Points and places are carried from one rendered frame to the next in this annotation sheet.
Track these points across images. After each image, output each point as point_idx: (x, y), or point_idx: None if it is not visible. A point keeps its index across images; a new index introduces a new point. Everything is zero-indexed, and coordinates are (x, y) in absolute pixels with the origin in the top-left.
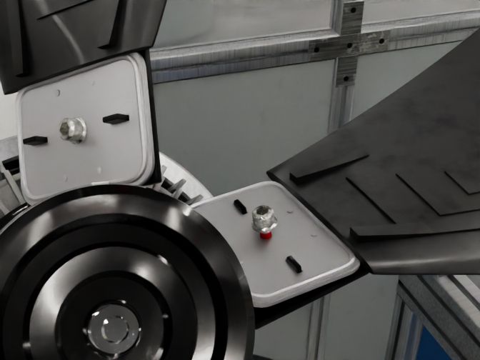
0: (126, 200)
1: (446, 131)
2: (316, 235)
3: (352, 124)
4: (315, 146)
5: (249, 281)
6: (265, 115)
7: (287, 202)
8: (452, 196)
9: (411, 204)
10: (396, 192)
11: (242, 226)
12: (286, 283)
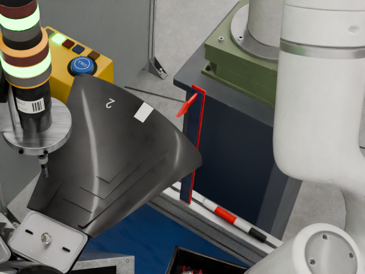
0: None
1: (86, 150)
2: (65, 230)
3: (47, 163)
4: (39, 184)
5: (55, 265)
6: None
7: (45, 219)
8: (104, 187)
9: (92, 199)
10: (83, 196)
11: (36, 241)
12: (68, 259)
